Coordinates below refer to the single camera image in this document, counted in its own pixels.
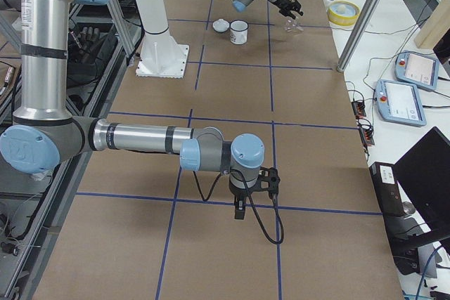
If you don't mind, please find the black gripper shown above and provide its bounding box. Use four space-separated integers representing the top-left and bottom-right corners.
230 184 252 220
275 0 303 20

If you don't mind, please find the yellow tape roll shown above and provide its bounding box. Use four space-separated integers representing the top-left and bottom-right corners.
327 0 360 27

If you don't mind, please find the white enamel mug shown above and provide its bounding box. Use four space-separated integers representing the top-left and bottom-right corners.
230 20 248 45

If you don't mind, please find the brown table paper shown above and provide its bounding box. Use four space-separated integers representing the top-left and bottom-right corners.
34 0 402 299

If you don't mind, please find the near teach pendant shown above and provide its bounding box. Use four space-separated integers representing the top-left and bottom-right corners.
375 79 427 126

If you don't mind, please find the teach pendant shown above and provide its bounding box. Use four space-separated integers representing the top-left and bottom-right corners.
394 51 439 91
375 79 427 126

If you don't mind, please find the far teach pendant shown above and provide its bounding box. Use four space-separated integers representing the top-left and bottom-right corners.
394 51 439 91

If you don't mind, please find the black box device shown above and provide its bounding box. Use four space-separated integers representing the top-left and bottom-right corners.
369 162 405 217

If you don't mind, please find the black laptop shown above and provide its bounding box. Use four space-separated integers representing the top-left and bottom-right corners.
393 126 450 230

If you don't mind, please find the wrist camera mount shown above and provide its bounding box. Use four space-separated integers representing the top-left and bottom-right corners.
254 167 281 200

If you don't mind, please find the aluminium frame post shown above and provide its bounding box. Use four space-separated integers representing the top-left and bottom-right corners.
337 0 380 72

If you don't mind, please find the white pedestal column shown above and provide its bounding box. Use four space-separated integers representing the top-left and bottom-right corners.
136 0 189 79

